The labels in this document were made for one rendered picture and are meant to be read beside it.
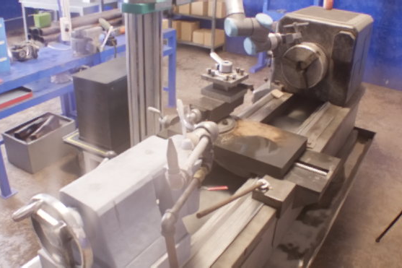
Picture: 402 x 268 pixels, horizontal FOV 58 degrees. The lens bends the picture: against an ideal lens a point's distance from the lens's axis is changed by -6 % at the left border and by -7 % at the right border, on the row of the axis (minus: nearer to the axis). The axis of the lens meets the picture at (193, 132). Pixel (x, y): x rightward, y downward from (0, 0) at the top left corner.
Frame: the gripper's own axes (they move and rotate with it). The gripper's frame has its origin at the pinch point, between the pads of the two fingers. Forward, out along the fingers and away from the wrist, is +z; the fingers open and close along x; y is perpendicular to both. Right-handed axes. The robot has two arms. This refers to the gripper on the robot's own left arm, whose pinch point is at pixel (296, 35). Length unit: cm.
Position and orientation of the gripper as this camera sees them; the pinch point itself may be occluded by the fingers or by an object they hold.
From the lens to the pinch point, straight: 224.0
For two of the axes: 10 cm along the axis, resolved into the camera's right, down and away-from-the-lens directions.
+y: -2.1, -9.4, -2.6
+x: -4.5, -1.4, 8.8
